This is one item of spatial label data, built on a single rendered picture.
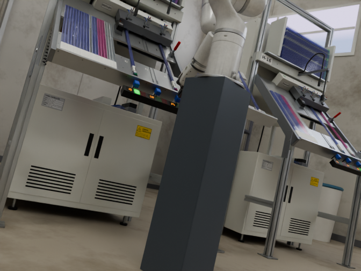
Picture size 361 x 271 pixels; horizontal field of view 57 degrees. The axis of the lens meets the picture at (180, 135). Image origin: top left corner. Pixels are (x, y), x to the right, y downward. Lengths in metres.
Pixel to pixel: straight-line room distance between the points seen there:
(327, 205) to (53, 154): 3.09
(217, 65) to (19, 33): 3.64
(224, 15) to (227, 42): 0.10
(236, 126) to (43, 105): 0.98
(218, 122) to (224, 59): 0.24
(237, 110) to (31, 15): 3.82
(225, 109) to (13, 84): 3.65
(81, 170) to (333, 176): 3.63
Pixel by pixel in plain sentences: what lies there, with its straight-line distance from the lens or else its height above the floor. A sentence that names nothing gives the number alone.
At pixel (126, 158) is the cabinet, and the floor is 0.36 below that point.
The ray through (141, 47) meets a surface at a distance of 1.94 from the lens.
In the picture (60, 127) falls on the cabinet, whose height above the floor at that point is 0.44.
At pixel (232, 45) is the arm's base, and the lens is 1.26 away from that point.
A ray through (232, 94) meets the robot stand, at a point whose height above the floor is 0.66.
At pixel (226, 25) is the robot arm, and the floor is 0.91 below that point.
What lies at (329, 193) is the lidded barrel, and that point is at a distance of 4.07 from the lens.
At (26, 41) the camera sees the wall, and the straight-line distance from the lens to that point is 4.65.
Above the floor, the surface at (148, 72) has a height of 0.80.
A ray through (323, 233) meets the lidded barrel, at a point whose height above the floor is 0.08.
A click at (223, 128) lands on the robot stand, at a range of 1.15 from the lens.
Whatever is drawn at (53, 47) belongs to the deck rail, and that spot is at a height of 0.73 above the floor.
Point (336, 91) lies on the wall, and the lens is 5.09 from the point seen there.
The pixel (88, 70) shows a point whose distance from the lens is 1.52.
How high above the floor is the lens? 0.35
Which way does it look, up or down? 7 degrees up
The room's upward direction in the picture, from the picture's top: 13 degrees clockwise
